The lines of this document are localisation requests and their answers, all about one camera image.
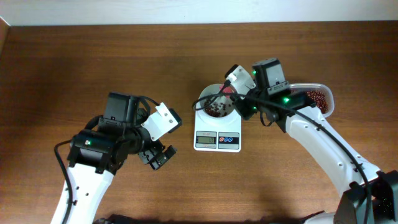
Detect pink plastic scoop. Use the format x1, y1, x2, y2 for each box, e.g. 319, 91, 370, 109
220, 85, 234, 98

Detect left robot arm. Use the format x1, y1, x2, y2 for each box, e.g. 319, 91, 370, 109
52, 92, 182, 223

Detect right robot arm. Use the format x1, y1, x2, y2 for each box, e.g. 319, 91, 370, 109
225, 58, 397, 224

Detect white digital kitchen scale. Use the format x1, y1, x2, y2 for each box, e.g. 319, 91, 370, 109
193, 110, 242, 152

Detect white round bowl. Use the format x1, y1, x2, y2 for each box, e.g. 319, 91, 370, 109
195, 84, 234, 118

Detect red beans in bowl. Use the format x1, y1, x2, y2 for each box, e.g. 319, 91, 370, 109
203, 96, 234, 118

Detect red beans in container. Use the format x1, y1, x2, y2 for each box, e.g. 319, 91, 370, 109
303, 90, 329, 114

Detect clear plastic bean container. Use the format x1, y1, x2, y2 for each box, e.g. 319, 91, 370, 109
289, 83, 335, 118

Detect right black camera cable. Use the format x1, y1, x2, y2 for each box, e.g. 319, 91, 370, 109
192, 80, 374, 224

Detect black camera cable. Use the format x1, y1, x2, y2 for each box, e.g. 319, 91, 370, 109
192, 80, 374, 224
53, 139, 75, 224

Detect left black camera cable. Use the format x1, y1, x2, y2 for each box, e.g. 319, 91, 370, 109
53, 139, 75, 224

